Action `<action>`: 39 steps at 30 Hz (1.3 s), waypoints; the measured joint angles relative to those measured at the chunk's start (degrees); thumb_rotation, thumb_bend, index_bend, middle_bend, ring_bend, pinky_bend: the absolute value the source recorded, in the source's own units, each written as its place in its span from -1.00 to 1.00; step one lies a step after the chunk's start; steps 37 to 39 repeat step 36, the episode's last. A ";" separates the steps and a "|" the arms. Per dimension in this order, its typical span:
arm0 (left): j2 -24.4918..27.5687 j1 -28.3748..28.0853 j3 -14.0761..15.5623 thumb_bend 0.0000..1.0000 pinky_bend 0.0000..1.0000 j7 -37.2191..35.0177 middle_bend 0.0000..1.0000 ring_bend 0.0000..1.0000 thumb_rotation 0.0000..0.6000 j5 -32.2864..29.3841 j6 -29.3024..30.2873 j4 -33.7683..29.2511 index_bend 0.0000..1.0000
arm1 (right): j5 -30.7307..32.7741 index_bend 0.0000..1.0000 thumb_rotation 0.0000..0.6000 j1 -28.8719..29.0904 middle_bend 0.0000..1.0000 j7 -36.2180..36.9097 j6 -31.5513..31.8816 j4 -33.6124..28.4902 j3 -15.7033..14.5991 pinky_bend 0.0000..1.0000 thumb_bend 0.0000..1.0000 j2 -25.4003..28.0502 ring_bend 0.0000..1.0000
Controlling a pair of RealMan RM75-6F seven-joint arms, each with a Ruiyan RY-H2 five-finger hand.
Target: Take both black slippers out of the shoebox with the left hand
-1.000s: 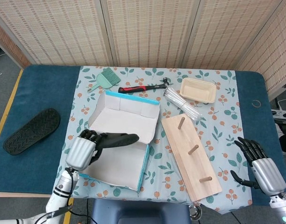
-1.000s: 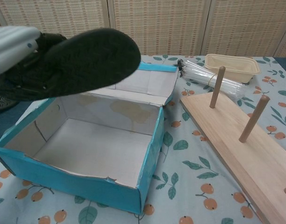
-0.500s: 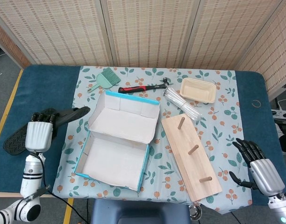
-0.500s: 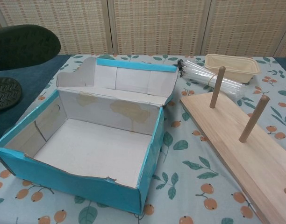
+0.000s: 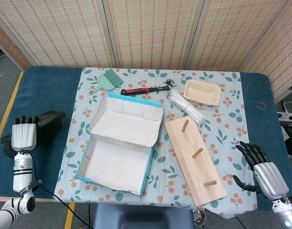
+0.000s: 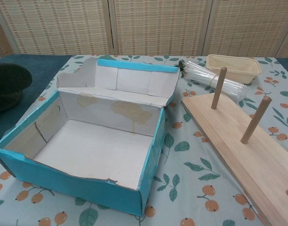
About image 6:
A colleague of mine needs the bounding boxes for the fruit and leaf print tablecloth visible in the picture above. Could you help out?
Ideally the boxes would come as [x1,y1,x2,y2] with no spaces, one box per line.
[0,54,288,226]

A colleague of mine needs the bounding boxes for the blue cardboard shoe box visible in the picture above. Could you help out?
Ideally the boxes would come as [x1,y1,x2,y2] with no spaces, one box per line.
[0,55,180,216]

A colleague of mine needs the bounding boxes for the woven bamboo folding screen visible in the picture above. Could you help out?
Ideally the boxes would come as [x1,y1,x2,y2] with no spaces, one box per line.
[0,0,288,58]

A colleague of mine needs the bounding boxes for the bundle of clear plastic straws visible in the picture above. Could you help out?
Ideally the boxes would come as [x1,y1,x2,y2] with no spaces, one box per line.
[179,60,249,97]

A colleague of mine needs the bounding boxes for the short wooden peg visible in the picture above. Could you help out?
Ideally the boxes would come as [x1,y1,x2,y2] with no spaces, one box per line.
[211,66,228,110]

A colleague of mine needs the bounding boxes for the light wooden base board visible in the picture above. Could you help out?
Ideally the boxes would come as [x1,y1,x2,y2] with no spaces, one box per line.
[181,93,288,226]

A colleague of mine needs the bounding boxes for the tan rubber band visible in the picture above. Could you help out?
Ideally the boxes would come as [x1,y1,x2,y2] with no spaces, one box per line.
[206,74,220,89]

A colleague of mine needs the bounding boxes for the beige plastic food container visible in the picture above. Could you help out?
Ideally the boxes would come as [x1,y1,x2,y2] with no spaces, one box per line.
[206,54,263,85]

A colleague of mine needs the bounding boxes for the tall wooden peg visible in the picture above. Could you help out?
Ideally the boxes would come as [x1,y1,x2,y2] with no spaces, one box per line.
[240,95,272,145]

